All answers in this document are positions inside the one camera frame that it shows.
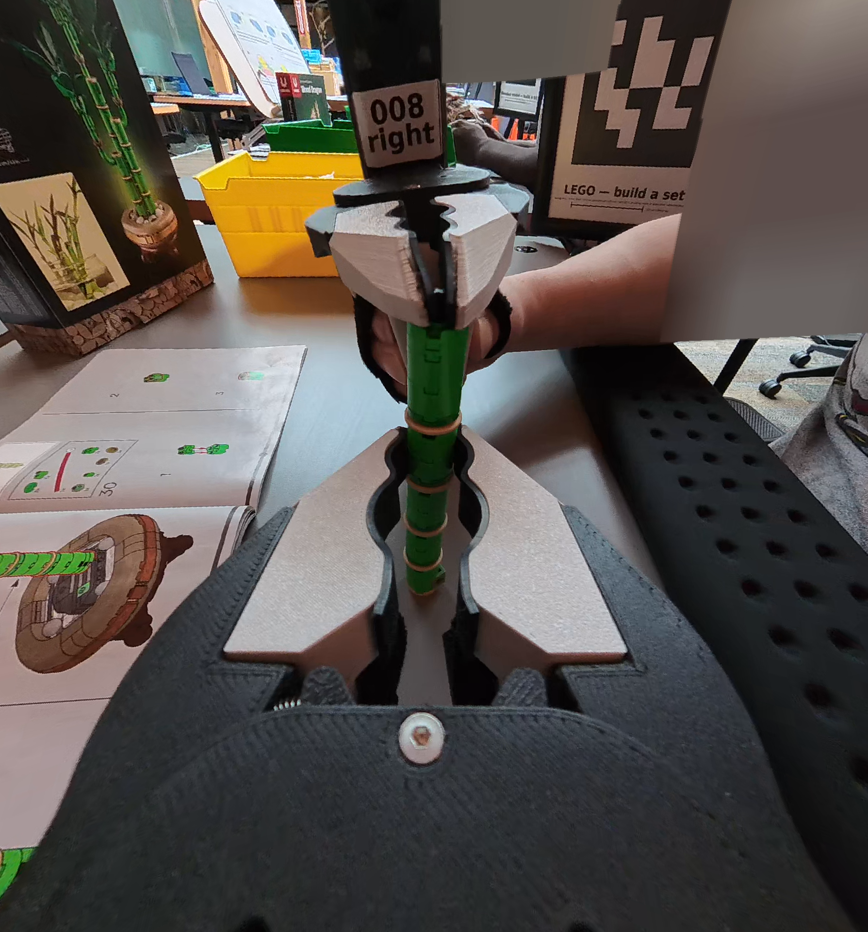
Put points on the office chair base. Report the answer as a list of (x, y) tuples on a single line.
[(805, 364)]

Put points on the framed marker sign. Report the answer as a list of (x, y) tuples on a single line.
[(623, 182)]

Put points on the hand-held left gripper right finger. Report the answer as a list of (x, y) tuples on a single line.
[(543, 582)]

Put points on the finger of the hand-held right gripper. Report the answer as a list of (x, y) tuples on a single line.
[(372, 255), (481, 247)]

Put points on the black perforated desk pad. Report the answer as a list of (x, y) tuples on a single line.
[(768, 582)]

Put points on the grey desk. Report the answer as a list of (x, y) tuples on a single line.
[(332, 393)]

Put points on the person's right hand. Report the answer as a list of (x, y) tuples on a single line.
[(525, 313)]

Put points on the small dark box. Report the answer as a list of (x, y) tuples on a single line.
[(306, 98)]

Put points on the yellow plastic bin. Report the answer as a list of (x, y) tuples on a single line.
[(273, 211)]

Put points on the background wooden table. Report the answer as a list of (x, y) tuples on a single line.
[(208, 102)]

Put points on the open instruction booklet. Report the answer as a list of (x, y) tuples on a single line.
[(150, 408)]

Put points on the green plastic bin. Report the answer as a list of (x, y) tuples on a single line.
[(310, 137)]

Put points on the white instruction board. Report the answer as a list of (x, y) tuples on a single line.
[(252, 44)]

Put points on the dark bamboo set box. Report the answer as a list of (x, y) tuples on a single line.
[(77, 182)]

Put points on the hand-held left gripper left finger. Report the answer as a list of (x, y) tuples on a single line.
[(303, 582)]

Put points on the green brick bamboo stalk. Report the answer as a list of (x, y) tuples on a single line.
[(434, 408)]

